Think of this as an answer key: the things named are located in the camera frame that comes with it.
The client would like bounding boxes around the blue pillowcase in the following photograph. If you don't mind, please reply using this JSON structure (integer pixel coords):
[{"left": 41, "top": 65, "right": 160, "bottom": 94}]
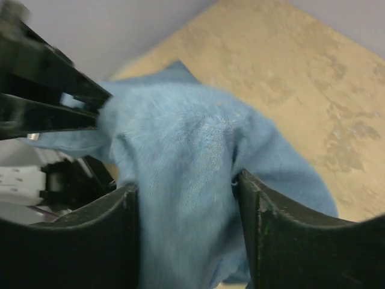
[{"left": 33, "top": 62, "right": 337, "bottom": 288}]

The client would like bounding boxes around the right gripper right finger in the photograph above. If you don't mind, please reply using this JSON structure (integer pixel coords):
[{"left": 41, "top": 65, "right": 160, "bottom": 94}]
[{"left": 236, "top": 171, "right": 384, "bottom": 289}]

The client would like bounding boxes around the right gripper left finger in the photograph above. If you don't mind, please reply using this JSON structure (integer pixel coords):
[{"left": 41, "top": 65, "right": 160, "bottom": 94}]
[{"left": 1, "top": 185, "right": 140, "bottom": 288}]

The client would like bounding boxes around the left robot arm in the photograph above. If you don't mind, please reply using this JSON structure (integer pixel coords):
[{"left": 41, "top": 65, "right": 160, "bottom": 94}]
[{"left": 1, "top": 16, "right": 109, "bottom": 209}]

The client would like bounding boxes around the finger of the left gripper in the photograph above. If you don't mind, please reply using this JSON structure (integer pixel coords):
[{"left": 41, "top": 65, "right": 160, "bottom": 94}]
[
  {"left": 1, "top": 93, "right": 99, "bottom": 140},
  {"left": 1, "top": 20, "right": 110, "bottom": 104}
]

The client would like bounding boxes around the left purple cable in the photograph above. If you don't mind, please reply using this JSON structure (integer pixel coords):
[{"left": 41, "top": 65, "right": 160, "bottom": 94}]
[{"left": 28, "top": 204, "right": 64, "bottom": 219}]

